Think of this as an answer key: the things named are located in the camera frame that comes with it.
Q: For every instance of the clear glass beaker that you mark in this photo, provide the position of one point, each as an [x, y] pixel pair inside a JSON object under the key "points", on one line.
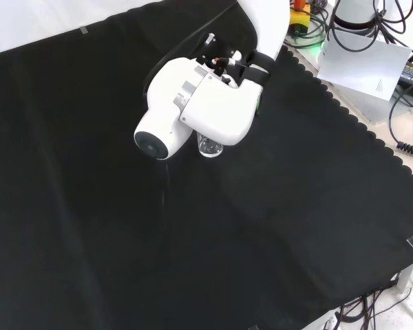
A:
{"points": [[210, 149]]}

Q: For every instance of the black bench cloth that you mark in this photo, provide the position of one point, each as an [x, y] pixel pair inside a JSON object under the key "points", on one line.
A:
{"points": [[124, 240]]}

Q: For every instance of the yellow stop button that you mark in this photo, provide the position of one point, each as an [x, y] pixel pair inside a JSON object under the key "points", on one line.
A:
{"points": [[300, 20]]}

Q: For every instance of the grey metal box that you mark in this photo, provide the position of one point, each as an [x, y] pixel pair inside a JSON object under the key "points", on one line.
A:
{"points": [[368, 104]]}

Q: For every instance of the pale white board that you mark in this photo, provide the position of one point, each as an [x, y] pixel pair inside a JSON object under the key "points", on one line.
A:
{"points": [[361, 65]]}

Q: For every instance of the white bench leg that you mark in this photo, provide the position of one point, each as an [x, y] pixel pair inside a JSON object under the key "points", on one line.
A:
{"points": [[406, 276]]}

